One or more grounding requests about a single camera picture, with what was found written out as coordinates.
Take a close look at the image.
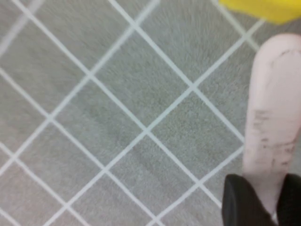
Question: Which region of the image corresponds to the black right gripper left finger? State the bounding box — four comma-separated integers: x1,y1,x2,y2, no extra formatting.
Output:
222,174,278,226

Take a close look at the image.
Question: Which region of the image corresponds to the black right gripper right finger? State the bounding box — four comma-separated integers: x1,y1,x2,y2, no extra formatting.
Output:
277,174,301,226

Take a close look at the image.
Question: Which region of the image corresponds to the pink plastic spoon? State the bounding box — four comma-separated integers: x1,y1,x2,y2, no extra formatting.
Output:
242,32,301,219

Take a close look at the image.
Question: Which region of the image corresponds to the grey grid tablecloth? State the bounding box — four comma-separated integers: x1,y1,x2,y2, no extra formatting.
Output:
0,0,301,226

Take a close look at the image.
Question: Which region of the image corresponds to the yellow cube block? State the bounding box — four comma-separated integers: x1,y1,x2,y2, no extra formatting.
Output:
218,0,301,25

